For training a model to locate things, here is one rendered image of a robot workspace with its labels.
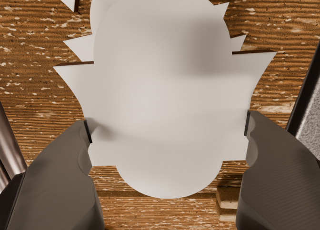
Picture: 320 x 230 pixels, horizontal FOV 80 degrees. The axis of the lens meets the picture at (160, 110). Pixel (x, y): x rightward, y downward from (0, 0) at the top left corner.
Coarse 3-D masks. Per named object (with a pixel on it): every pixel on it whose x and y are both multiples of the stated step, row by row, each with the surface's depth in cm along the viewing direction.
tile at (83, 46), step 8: (96, 0) 13; (104, 0) 13; (112, 0) 13; (96, 8) 13; (104, 8) 13; (216, 8) 13; (224, 8) 13; (96, 16) 14; (96, 24) 14; (96, 32) 14; (64, 40) 14; (72, 40) 14; (80, 40) 14; (88, 40) 14; (72, 48) 15; (80, 48) 15; (88, 48) 15; (80, 56) 15; (88, 56) 15
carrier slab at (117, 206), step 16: (112, 192) 31; (128, 192) 31; (112, 208) 32; (128, 208) 32; (144, 208) 32; (160, 208) 32; (176, 208) 32; (192, 208) 32; (208, 208) 32; (112, 224) 34; (128, 224) 34; (144, 224) 34; (160, 224) 34; (176, 224) 34; (192, 224) 34; (208, 224) 34; (224, 224) 34
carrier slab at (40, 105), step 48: (0, 0) 18; (48, 0) 18; (240, 0) 18; (288, 0) 18; (0, 48) 20; (48, 48) 20; (288, 48) 20; (0, 96) 23; (48, 96) 23; (288, 96) 22; (48, 144) 26
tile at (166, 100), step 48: (144, 0) 9; (192, 0) 9; (96, 48) 10; (144, 48) 10; (192, 48) 10; (96, 96) 11; (144, 96) 11; (192, 96) 11; (240, 96) 11; (96, 144) 13; (144, 144) 13; (192, 144) 13; (240, 144) 13; (144, 192) 15; (192, 192) 15
